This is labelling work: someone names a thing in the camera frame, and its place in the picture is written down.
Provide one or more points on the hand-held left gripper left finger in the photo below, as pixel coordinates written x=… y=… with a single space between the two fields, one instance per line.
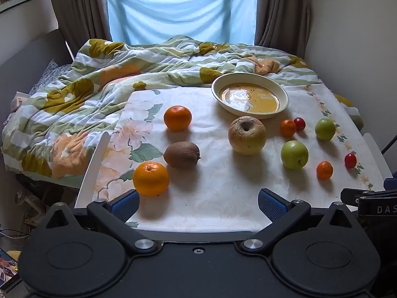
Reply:
x=127 y=206

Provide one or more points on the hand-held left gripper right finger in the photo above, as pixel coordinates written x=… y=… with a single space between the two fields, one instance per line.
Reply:
x=271 y=206

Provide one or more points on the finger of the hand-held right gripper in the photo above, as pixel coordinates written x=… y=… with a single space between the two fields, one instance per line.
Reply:
x=391 y=183
x=350 y=196

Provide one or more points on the large bright orange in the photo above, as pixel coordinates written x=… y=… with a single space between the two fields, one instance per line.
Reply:
x=151 y=178

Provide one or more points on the large green apple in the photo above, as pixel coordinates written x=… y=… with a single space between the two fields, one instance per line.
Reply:
x=294 y=154

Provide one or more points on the wrinkled yellow apple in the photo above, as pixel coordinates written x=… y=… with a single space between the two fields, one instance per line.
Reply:
x=247 y=135

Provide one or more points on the brown kiwi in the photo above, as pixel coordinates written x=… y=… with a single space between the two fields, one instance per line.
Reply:
x=182 y=154

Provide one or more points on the small orange kumquat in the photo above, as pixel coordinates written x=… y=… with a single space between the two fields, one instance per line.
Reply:
x=324 y=170
x=288 y=128

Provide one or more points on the red cherry tomato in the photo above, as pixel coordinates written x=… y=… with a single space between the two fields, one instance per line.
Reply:
x=300 y=124
x=350 y=160

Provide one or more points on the dark orange tangerine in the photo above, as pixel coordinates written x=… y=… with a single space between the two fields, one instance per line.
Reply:
x=177 y=118

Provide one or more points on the cream ceramic bowl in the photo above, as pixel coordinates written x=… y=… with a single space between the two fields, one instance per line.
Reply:
x=250 y=99

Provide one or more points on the floral tablecloth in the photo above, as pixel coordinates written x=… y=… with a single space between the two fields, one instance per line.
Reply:
x=217 y=186

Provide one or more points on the small green apple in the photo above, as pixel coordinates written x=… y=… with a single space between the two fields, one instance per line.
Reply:
x=325 y=129

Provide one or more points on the white fan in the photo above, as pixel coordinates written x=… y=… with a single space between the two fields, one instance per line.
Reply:
x=29 y=203

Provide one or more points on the striped floral blanket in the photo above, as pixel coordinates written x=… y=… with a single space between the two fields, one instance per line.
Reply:
x=93 y=99

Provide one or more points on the pink box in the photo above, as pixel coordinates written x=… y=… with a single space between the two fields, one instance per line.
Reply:
x=19 y=101

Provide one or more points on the patterned grey pillow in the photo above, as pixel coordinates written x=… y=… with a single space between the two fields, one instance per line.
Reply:
x=49 y=74

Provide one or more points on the grey headboard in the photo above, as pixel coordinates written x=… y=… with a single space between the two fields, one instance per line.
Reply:
x=28 y=56

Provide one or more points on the brown curtain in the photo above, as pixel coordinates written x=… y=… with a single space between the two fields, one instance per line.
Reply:
x=79 y=9
x=283 y=12

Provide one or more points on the light blue window cloth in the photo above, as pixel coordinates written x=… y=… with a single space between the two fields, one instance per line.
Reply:
x=180 y=9

